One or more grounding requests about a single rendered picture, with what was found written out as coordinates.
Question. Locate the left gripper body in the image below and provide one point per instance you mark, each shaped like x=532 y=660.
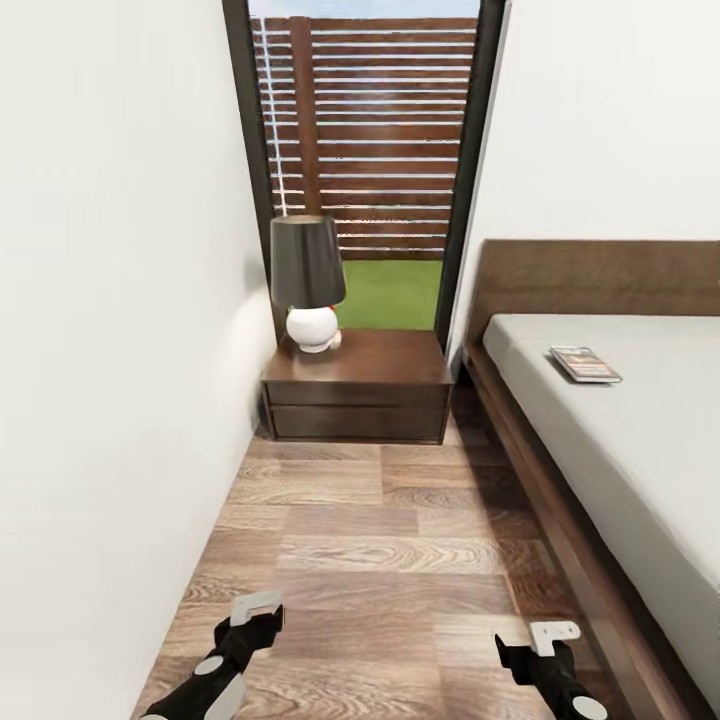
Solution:
x=257 y=633

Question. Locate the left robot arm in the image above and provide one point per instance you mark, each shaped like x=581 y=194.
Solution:
x=214 y=691

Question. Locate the nightstand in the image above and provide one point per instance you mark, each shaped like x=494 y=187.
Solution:
x=369 y=386

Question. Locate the table lamp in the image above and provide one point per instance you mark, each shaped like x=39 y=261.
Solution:
x=307 y=276

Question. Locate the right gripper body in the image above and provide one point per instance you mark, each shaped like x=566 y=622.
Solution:
x=530 y=669

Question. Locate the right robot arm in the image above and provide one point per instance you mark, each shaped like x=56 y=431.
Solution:
x=548 y=664

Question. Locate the hardback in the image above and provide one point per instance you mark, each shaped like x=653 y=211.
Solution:
x=583 y=365

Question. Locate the bed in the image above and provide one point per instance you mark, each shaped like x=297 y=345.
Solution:
x=622 y=480

